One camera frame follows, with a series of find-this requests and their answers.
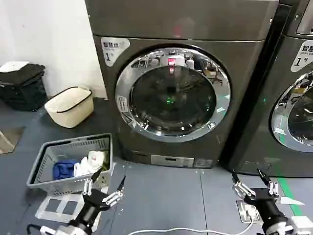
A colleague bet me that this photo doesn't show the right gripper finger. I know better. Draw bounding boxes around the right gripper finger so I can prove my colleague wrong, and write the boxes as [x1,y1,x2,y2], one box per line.
[257,169,280,196]
[231,169,256,200]

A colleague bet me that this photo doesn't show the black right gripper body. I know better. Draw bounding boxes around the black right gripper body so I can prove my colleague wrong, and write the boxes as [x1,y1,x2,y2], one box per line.
[244,188,288,228]

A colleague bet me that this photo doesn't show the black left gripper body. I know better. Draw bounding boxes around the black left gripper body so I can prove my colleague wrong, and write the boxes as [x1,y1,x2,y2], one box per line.
[69,188,114,232]

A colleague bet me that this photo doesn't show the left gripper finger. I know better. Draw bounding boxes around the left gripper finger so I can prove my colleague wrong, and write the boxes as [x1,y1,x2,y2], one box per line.
[102,175,127,206]
[83,168,102,196]

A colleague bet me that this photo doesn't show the green floor tape strip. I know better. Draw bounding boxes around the green floor tape strip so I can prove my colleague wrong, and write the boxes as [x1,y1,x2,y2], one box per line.
[277,177,308,222]

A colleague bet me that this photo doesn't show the white cloth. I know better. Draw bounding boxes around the white cloth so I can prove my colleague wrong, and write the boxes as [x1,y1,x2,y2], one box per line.
[73,156,103,177]

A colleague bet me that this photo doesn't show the steel floor socket plate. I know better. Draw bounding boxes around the steel floor socket plate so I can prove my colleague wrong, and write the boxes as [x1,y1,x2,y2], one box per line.
[235,199,263,224]

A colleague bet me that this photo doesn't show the white paper scrap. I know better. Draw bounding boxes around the white paper scrap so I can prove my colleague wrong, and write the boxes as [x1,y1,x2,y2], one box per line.
[280,196,306,205]

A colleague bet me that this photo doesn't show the blue cloth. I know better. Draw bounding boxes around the blue cloth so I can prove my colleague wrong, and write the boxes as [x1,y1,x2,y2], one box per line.
[53,160,78,181]

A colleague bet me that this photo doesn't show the cream garment with red print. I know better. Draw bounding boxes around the cream garment with red print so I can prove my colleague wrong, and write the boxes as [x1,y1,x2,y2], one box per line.
[87,150,110,167]

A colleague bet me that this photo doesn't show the clear plastic tray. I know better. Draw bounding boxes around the clear plastic tray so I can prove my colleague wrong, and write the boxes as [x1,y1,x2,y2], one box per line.
[35,194,86,223]

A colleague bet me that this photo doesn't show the grey plastic laundry basket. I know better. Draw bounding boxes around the grey plastic laundry basket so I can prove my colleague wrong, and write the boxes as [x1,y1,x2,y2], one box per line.
[26,133,116,197]

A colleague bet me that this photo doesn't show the round glass dryer door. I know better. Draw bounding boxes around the round glass dryer door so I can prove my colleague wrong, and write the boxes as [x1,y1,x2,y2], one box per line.
[270,70,313,154]
[114,44,232,143]

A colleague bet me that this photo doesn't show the cream lidded laundry hamper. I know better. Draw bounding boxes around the cream lidded laundry hamper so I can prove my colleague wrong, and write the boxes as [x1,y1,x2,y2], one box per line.
[44,85,95,129]

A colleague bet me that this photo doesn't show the flat beige board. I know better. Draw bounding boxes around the flat beige board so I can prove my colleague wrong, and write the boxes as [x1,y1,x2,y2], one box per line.
[0,126,25,155]

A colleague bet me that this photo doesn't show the black plastic crate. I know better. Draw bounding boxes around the black plastic crate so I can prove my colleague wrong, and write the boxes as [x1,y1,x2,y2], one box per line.
[0,79,48,112]

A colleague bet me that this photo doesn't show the black folded clothes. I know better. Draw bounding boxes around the black folded clothes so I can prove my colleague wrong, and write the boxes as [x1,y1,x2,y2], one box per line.
[0,63,46,86]

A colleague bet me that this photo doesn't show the grey dryer with silver panel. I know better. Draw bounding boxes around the grey dryer with silver panel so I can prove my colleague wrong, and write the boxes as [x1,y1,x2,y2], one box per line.
[85,0,280,170]

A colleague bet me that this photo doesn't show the white power cable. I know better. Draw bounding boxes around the white power cable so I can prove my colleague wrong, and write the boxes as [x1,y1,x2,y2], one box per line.
[96,211,257,235]

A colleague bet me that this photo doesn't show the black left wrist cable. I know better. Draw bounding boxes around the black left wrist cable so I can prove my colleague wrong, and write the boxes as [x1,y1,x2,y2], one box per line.
[26,223,43,235]

